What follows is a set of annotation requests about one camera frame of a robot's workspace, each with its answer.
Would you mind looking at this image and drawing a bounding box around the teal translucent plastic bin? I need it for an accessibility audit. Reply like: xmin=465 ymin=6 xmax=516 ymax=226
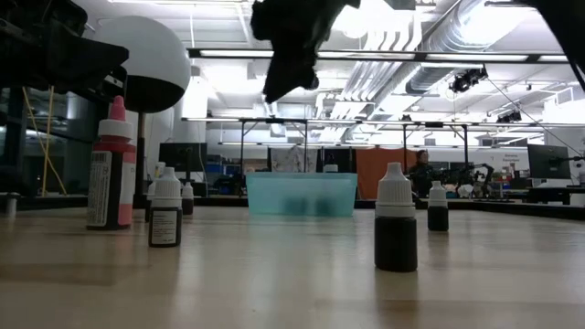
xmin=245 ymin=172 xmax=358 ymax=218

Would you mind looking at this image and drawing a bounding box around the small orange dropper bottle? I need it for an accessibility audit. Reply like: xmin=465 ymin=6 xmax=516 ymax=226
xmin=181 ymin=181 xmax=195 ymax=216

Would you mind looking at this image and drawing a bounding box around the small yellow-green dropper bottle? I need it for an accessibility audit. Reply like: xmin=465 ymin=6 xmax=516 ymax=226
xmin=144 ymin=161 xmax=167 ymax=224

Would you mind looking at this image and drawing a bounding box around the black ceiling light rail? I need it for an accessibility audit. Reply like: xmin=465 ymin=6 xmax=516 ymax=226
xmin=186 ymin=47 xmax=571 ymax=65

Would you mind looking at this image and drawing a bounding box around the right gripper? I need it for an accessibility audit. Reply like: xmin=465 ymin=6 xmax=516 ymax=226
xmin=250 ymin=0 xmax=362 ymax=104

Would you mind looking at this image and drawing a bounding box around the white patterned sheet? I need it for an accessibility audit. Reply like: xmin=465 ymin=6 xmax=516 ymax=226
xmin=269 ymin=145 xmax=320 ymax=174

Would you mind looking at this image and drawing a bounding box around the white globe lamp black stand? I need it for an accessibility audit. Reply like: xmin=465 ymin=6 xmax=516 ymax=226
xmin=90 ymin=16 xmax=192 ymax=209

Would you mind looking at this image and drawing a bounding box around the black ceiling camera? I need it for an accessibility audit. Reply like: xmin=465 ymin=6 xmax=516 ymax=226
xmin=448 ymin=67 xmax=490 ymax=95

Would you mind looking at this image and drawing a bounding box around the black computer monitor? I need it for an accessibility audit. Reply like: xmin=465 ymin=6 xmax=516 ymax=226
xmin=158 ymin=142 xmax=208 ymax=174
xmin=526 ymin=143 xmax=572 ymax=181

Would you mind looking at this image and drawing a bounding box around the person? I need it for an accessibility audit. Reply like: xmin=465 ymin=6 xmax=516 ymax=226
xmin=408 ymin=149 xmax=436 ymax=200

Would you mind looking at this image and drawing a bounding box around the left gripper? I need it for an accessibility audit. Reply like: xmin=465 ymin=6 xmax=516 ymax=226
xmin=0 ymin=0 xmax=130 ymax=94

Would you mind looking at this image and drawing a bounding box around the small dark dropper bottle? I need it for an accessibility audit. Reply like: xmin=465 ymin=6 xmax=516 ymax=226
xmin=147 ymin=166 xmax=183 ymax=249
xmin=374 ymin=162 xmax=419 ymax=273
xmin=427 ymin=180 xmax=450 ymax=232

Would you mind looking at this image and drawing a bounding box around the silver ceiling duct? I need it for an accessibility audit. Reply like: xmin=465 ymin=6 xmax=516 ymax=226
xmin=404 ymin=0 xmax=531 ymax=95

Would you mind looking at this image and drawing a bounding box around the orange fabric partition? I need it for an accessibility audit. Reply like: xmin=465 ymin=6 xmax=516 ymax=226
xmin=356 ymin=146 xmax=418 ymax=187

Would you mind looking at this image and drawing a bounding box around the pink food coloring bottle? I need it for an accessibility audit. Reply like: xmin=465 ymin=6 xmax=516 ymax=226
xmin=86 ymin=95 xmax=137 ymax=231

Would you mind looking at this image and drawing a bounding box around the yellow extension cable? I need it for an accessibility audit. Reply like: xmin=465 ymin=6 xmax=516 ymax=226
xmin=21 ymin=86 xmax=69 ymax=196

